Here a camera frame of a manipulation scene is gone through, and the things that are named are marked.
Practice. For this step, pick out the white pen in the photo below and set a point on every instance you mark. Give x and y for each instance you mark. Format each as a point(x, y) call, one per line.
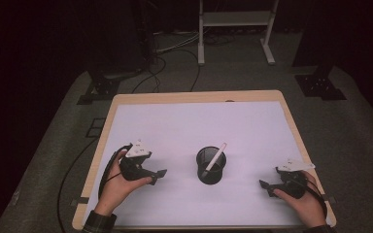
point(217, 156)

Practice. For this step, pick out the black mesh pen holder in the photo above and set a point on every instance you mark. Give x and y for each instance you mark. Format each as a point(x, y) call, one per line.
point(218, 176)

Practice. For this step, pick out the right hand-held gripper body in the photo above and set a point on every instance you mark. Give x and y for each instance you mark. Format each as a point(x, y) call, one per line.
point(293, 187)

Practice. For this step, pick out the person's left hand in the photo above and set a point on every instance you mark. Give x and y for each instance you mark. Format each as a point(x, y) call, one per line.
point(116, 191)

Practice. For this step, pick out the white table mat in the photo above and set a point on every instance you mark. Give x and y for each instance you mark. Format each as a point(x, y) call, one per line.
point(233, 129)

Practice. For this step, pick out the dark tape strip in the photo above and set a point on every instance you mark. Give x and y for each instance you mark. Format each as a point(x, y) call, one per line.
point(330, 198)
point(77, 201)

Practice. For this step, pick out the tall black equipment box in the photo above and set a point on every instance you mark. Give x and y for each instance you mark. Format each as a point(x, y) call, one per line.
point(119, 39)

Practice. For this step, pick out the person's right hand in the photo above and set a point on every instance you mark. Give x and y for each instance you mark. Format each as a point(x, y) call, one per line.
point(307, 208)

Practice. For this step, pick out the black stand base plate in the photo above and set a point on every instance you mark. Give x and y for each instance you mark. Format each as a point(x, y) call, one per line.
point(320, 87)
point(98, 90)

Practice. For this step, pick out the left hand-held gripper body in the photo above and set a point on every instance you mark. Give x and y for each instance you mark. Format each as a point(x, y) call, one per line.
point(132, 170)

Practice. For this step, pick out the white metal stand frame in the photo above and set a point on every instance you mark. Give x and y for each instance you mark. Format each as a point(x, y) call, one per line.
point(236, 18)

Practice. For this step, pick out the dark stand column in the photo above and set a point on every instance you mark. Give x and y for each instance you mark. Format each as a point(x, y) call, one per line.
point(317, 35)

